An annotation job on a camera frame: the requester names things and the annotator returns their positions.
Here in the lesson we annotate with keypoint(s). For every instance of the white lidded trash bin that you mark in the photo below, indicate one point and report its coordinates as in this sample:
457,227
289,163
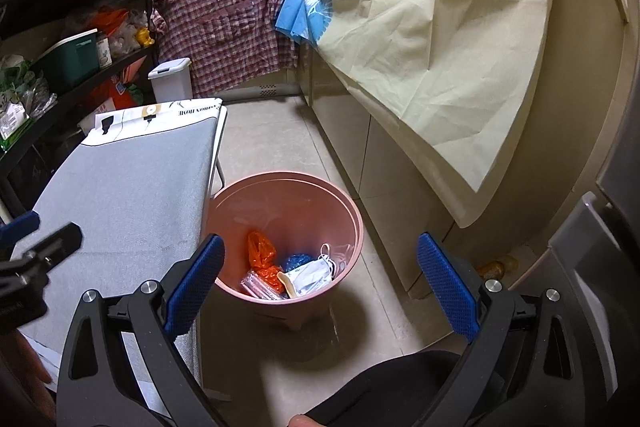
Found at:
171,81

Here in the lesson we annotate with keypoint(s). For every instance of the black metal shelf rack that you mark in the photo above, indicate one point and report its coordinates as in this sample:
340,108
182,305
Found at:
29,28

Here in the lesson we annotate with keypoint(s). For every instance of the red plaid shirt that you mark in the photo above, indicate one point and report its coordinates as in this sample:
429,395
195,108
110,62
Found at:
227,41

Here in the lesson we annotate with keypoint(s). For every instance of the white paper packaging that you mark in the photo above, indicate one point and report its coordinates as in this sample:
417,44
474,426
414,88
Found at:
288,284

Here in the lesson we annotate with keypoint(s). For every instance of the grey ironing board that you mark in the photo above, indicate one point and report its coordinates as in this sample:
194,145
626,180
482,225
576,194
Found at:
137,187

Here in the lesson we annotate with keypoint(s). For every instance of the person's right hand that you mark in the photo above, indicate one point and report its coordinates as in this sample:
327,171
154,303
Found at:
303,421

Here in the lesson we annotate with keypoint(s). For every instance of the green storage box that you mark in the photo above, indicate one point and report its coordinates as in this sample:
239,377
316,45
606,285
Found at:
70,60

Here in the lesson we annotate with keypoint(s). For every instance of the blue bubble wrap ball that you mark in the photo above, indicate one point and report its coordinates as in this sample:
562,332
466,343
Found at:
295,261

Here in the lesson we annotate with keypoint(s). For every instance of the person's left hand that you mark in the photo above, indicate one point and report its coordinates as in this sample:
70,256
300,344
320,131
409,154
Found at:
25,364

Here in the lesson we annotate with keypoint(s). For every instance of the pink plastic trash bucket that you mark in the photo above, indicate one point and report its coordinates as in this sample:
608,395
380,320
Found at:
299,214

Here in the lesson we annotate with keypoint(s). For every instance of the cream and blue cloth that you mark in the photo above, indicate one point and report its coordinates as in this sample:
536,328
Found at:
451,81

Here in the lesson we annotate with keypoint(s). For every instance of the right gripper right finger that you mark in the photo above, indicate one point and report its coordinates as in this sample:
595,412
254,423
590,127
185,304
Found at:
521,365

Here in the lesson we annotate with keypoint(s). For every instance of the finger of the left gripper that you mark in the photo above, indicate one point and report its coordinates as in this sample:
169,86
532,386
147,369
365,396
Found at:
51,251
16,230

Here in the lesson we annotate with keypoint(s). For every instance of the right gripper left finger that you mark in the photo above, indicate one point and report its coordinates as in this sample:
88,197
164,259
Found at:
97,386

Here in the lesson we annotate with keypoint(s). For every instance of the red plastic bag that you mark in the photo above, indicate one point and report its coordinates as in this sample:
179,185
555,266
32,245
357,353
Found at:
262,257

